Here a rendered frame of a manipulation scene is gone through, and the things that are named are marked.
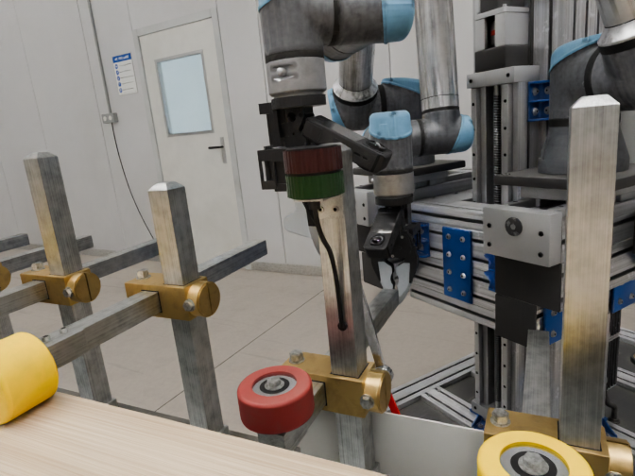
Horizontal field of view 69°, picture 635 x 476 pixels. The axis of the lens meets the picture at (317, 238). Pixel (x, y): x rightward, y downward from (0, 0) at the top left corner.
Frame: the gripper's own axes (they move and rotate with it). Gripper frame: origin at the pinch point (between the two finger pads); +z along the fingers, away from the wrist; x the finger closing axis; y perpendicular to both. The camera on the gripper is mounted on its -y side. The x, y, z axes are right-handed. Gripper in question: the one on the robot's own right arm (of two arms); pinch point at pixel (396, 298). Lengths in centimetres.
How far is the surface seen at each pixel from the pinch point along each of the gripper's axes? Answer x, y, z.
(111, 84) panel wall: 339, 246, -89
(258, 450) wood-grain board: -4, -54, -8
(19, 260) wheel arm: 73, -25, -13
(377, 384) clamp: -8.2, -35.6, -3.9
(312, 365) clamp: 0.9, -34.6, -4.5
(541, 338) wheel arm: -25.6, -10.2, 0.2
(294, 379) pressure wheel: -1.6, -43.2, -7.9
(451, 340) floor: 17, 147, 83
